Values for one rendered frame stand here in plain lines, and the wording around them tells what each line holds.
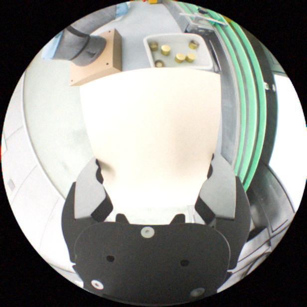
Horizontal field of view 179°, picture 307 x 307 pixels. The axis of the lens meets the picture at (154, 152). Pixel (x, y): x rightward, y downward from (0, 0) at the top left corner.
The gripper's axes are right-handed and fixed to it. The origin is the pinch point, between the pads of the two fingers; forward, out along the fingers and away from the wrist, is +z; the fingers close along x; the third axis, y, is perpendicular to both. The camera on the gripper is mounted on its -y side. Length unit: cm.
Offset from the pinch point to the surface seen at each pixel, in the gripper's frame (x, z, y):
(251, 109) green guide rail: 31.2, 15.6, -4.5
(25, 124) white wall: -336, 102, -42
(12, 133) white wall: -338, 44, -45
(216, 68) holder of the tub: 26.5, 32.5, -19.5
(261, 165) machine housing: 55, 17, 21
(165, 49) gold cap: 4.8, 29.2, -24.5
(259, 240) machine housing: 50, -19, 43
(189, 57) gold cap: 13.4, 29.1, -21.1
